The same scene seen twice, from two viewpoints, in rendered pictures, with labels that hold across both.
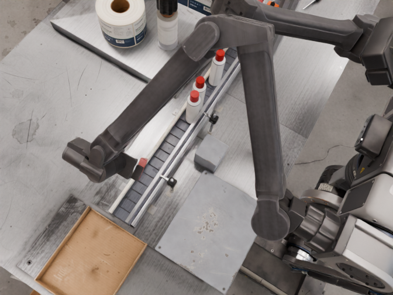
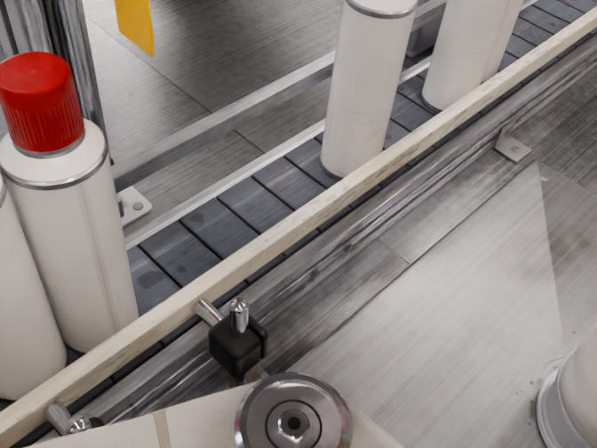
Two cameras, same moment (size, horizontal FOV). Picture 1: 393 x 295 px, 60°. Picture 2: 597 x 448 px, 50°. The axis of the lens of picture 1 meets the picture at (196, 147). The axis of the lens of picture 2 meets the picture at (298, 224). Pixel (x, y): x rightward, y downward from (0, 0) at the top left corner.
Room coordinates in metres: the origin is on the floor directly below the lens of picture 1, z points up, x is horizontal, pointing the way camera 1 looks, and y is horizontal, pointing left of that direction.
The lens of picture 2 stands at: (1.21, 0.08, 1.26)
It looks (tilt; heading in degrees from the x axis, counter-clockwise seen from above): 48 degrees down; 199
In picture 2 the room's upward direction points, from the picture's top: 7 degrees clockwise
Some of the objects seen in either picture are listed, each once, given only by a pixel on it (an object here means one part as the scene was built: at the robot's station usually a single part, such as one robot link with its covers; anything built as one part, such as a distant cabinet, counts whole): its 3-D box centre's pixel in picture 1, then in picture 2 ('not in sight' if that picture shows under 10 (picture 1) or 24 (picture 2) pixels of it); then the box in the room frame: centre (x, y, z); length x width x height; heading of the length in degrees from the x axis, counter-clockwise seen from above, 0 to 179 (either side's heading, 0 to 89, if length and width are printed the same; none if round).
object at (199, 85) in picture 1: (198, 93); (476, 5); (0.66, 0.03, 0.98); 0.05 x 0.05 x 0.20
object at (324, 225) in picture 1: (317, 227); not in sight; (0.14, -0.28, 1.45); 0.09 x 0.08 x 0.12; 159
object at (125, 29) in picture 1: (122, 18); not in sight; (0.97, 0.42, 0.95); 0.20 x 0.20 x 0.14
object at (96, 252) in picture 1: (93, 261); not in sight; (-0.01, 0.28, 0.85); 0.30 x 0.26 x 0.04; 159
